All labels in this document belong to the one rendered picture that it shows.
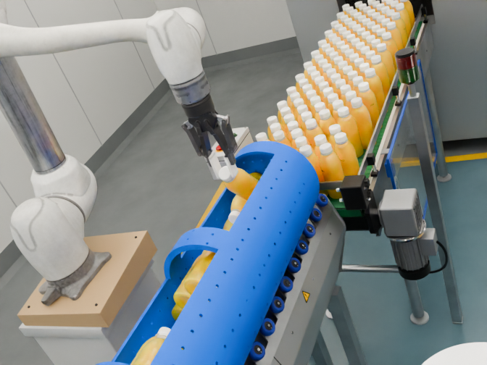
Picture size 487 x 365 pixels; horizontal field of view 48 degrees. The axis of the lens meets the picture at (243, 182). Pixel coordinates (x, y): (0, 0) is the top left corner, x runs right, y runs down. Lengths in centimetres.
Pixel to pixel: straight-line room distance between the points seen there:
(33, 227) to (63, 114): 342
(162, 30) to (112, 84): 433
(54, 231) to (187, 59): 65
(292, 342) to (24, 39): 99
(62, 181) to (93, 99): 361
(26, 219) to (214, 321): 68
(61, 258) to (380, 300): 162
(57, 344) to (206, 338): 77
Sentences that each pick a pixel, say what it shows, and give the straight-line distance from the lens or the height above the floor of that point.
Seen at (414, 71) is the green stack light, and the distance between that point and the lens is 190.
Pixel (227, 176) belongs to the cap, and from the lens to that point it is 145.
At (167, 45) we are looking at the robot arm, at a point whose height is 165.
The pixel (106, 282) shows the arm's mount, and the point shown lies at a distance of 168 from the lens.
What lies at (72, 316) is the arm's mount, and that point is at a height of 104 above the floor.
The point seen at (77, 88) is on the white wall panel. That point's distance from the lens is 520.
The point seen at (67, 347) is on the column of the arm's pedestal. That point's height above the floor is 90.
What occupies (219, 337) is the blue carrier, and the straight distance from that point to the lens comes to 119.
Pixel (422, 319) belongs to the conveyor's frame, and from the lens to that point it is 264.
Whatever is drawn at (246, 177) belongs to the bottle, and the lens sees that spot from 149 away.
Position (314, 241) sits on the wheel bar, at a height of 92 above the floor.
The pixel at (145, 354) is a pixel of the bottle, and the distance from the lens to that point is 121.
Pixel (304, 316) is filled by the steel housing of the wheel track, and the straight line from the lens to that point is 158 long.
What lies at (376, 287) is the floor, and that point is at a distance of 284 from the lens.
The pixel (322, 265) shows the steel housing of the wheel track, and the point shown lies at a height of 86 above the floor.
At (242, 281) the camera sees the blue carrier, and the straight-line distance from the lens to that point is 127.
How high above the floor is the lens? 196
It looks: 29 degrees down
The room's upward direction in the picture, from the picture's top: 22 degrees counter-clockwise
